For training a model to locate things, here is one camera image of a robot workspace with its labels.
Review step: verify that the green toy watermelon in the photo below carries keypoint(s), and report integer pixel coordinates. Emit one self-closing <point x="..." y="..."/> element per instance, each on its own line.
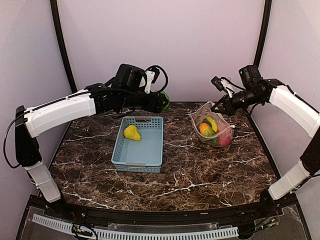
<point x="166" y="101"/>

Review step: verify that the yellow toy banana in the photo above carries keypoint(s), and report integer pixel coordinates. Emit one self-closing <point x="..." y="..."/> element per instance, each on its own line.
<point x="212" y="123"/>

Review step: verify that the yellow toy lemon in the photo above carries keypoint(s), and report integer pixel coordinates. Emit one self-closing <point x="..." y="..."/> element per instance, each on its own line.
<point x="131" y="133"/>

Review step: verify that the clear zip top bag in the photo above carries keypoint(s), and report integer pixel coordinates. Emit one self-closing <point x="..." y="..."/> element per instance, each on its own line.
<point x="199" y="117"/>

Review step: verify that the green toy bell pepper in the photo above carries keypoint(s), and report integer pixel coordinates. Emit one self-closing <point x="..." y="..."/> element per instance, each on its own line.
<point x="214" y="142"/>

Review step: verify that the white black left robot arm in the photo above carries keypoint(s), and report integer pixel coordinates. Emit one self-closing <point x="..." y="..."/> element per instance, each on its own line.
<point x="95" y="99"/>

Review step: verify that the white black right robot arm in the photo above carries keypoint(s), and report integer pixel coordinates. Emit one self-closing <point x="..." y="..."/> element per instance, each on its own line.
<point x="281" y="96"/>

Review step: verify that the black left frame post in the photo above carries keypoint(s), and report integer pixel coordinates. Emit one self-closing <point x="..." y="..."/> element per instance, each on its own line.
<point x="61" y="44"/>

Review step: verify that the black right frame post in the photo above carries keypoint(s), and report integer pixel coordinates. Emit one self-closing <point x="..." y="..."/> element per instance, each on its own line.
<point x="263" y="32"/>

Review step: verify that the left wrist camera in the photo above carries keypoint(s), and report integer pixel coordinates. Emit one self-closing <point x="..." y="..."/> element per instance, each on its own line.
<point x="129" y="77"/>

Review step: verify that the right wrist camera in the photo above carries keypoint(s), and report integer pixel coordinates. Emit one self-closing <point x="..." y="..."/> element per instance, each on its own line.
<point x="249" y="75"/>

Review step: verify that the black frame post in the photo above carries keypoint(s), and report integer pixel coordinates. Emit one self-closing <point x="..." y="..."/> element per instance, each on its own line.
<point x="61" y="44"/>
<point x="263" y="32"/>

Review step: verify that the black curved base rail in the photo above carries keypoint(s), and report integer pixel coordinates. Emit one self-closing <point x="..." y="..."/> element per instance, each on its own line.
<point x="285" y="221"/>

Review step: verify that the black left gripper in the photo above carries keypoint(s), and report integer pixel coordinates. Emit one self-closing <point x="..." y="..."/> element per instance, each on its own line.
<point x="155" y="104"/>

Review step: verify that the green orange toy mango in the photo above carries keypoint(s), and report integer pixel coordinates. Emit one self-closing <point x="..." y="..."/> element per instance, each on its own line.
<point x="206" y="130"/>

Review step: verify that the red toy apple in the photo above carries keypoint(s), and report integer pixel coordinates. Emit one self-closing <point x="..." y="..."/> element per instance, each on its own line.
<point x="224" y="139"/>

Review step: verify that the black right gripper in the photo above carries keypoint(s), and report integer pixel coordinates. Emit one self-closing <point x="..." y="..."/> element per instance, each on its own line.
<point x="227" y="104"/>

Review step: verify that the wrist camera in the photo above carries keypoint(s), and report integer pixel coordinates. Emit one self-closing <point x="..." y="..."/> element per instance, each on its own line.
<point x="129" y="77"/>
<point x="249" y="75"/>

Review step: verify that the white slotted cable duct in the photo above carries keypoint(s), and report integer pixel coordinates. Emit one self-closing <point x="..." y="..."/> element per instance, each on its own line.
<point x="117" y="231"/>

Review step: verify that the light blue plastic basket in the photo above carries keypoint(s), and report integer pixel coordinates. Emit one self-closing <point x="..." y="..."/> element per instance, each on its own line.
<point x="145" y="155"/>

